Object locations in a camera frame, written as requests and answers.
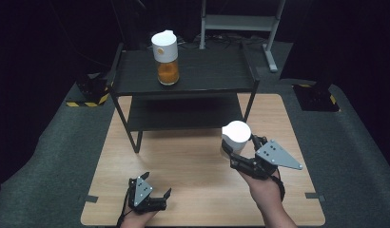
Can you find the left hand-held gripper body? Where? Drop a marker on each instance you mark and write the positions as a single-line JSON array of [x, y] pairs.
[[140, 193]]

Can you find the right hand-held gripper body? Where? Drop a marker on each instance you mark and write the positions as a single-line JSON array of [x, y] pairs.
[[275, 156]]

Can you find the black two-tier rack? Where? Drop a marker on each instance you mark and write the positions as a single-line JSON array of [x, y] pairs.
[[209, 69]]

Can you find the orange powder glass jar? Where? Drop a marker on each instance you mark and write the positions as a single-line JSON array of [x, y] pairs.
[[166, 50]]

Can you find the person's left hand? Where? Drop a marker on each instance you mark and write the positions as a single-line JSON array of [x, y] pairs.
[[136, 220]]

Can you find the person's right hand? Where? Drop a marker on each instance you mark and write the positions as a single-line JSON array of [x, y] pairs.
[[266, 190]]

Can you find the dark tape strip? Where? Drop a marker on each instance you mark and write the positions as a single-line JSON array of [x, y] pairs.
[[91, 199]]

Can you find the black block with striped edge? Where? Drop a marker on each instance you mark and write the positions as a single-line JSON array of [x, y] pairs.
[[91, 90], [315, 98]]

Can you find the grey metal stand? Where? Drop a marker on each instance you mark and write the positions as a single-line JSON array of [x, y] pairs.
[[240, 22]]

